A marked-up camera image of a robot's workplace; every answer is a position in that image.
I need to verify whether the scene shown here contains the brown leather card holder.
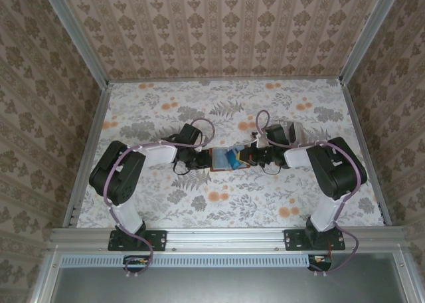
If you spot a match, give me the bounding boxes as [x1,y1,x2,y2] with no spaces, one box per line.
[209,146,252,173]

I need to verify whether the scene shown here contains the blue credit card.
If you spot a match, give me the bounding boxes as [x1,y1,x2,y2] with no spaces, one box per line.
[224,145,245,170]

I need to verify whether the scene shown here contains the clear acrylic card box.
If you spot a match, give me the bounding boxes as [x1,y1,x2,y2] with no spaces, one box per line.
[287,120,305,145]

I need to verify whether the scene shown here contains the floral patterned table cover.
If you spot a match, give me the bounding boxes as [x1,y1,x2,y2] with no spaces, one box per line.
[75,79,386,230]

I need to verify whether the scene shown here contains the small electronics board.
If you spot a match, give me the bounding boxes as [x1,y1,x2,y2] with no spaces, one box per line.
[123,254,151,273]
[307,253,333,272]

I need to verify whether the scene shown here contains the grey metal panel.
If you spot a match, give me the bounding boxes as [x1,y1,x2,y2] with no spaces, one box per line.
[31,249,425,303]

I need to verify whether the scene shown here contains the right gripper thin black cable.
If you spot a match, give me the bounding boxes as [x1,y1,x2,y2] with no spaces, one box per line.
[260,161,284,175]

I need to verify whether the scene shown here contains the gripper thin black cable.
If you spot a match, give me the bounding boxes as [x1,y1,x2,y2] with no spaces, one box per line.
[260,161,284,175]
[172,159,197,177]

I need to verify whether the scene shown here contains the left gripper thin black cable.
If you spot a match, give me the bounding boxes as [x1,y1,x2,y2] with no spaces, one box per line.
[172,159,197,177]

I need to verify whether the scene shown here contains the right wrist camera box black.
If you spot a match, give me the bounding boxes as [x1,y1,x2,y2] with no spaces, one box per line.
[266,124,294,148]

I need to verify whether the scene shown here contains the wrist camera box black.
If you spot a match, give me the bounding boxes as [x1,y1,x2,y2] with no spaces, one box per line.
[266,124,294,148]
[178,123,204,147]

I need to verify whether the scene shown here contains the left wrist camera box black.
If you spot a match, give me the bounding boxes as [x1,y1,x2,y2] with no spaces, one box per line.
[178,123,204,147]

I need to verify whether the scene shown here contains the thin aluminium frame rail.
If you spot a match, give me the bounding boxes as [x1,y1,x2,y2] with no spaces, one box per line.
[106,76,343,84]

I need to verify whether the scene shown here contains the aluminium frame cross rail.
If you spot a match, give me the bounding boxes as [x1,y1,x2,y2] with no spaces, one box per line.
[48,225,410,253]

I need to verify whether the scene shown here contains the aluminium frame side rail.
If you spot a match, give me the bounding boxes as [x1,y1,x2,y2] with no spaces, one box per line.
[62,82,113,230]
[341,78,393,227]

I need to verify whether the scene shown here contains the white slotted cable duct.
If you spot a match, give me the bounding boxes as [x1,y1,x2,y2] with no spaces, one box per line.
[61,253,316,268]

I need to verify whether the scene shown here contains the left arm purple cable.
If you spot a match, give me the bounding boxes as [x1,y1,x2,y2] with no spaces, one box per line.
[104,117,216,280]

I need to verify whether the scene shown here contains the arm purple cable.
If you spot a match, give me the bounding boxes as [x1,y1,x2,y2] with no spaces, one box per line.
[104,117,216,280]
[254,109,365,278]

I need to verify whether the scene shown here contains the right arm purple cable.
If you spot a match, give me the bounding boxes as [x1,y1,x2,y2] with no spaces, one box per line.
[254,109,365,278]

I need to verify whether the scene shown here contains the aluminium frame post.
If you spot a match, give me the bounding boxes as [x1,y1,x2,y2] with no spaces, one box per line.
[339,0,401,84]
[42,0,111,88]

